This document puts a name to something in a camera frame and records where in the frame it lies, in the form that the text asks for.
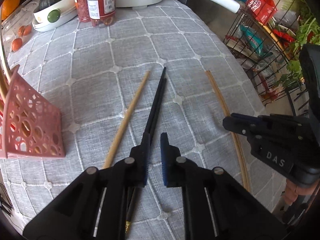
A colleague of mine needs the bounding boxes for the pink perforated utensil basket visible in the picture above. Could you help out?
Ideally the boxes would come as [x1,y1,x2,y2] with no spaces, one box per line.
[1,70,66,159]

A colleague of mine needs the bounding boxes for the black wire rack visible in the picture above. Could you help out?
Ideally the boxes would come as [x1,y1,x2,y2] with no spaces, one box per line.
[223,0,319,117]

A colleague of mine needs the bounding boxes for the grey quilted tablecloth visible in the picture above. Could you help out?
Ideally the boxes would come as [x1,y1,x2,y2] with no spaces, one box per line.
[0,0,287,240]

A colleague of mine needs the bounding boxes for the clear jar red contents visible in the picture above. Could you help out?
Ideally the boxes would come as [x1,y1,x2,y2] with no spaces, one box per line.
[74,0,90,22]

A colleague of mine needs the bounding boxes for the black chopstick pair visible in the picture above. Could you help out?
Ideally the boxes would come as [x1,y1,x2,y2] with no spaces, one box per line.
[125,67,167,236]

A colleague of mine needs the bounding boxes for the large orange fruit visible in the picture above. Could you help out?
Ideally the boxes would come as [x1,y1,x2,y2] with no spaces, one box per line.
[1,0,20,21]

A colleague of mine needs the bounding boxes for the green leafy vegetables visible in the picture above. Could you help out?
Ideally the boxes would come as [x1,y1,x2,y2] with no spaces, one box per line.
[273,0,319,87]

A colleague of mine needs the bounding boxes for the wooden chopstick beside black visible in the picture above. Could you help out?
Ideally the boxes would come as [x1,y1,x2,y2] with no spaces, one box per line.
[102,70,150,169]

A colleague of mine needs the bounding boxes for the white bowl green handle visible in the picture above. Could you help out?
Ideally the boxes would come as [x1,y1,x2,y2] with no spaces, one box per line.
[32,0,77,32]

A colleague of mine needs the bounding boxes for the red snack bag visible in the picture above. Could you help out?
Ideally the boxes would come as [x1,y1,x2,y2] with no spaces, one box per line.
[246,0,277,24]

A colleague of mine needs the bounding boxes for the lone wooden chopstick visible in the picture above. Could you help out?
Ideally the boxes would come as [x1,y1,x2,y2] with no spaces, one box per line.
[205,70,251,192]

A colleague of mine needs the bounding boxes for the teal snack packet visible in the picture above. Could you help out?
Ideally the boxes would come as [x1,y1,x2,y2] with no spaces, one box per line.
[240,24,268,57]

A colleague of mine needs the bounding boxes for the person right hand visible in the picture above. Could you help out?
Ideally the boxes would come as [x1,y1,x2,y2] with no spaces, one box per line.
[283,179,313,206]

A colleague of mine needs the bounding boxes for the clear jar red label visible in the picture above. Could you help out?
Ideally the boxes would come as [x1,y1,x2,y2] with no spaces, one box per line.
[87,0,116,27]

